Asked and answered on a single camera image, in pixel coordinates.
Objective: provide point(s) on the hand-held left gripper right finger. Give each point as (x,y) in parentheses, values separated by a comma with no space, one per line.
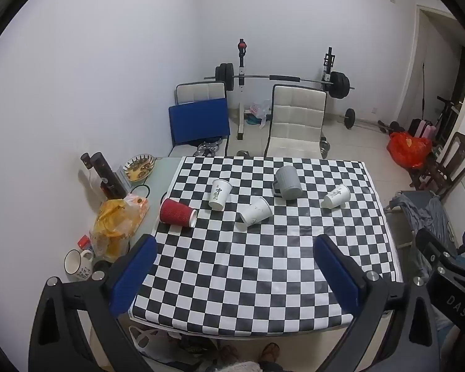
(339,275)

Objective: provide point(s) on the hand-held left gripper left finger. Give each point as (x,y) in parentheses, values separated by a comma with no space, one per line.
(133,275)

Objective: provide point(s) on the red ribbed paper cup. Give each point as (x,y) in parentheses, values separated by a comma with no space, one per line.
(175,212)

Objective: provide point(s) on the white paper cup small print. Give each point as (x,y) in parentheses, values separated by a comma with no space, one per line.
(336,196)

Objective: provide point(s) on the plain white paper cup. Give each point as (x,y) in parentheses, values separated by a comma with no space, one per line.
(255,211)

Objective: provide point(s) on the white paper cup black print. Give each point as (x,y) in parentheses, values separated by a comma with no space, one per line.
(219,195)

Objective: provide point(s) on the black round lid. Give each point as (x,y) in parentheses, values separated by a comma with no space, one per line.
(100,266)

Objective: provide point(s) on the grey cloth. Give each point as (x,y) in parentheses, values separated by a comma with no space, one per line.
(426,213)

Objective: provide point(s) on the yellow plastic bag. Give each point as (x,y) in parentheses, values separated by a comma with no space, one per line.
(116,228)

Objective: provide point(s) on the white mug black rim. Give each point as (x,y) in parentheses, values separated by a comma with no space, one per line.
(78,265)

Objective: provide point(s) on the small red box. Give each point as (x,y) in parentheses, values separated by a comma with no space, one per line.
(84,243)

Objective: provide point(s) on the black white checkered tablecloth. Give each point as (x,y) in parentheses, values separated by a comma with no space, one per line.
(263,263)

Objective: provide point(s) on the dark wooden chair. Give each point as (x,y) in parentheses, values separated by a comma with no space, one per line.
(443,166)

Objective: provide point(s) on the tall black bottle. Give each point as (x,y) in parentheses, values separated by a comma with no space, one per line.
(108,178)

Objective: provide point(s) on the person's right foot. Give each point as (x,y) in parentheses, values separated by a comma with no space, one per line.
(270,352)

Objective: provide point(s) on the person's foot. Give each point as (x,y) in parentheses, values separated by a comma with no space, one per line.
(229,355)
(270,352)

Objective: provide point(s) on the grey mug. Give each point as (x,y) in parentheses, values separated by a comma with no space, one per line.
(288,183)

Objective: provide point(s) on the glass bowl of snacks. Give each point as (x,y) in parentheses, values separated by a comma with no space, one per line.
(139,167)

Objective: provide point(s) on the red plastic bag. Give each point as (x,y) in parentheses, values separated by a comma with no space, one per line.
(409,149)

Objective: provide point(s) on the pink suitcase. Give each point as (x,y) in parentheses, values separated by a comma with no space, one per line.
(426,131)

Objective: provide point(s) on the black scooter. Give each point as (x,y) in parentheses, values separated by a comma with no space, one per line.
(445,118)

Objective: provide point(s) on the person's left foot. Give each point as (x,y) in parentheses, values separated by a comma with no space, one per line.
(229,355)

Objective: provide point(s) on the chrome dumbbell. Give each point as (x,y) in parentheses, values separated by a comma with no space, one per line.
(324,148)

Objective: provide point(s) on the metal parts pile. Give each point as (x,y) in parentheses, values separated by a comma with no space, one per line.
(209,148)

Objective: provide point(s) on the white padded chair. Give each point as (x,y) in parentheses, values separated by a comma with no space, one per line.
(201,93)
(297,124)

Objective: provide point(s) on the black dumbbell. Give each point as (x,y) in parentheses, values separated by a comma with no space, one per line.
(349,118)

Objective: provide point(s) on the blue board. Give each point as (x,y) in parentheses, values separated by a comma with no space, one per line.
(199,121)

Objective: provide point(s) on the barbell with black plates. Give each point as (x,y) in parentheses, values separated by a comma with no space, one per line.
(283,78)

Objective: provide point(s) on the white barbell rack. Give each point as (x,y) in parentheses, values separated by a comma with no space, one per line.
(241,85)

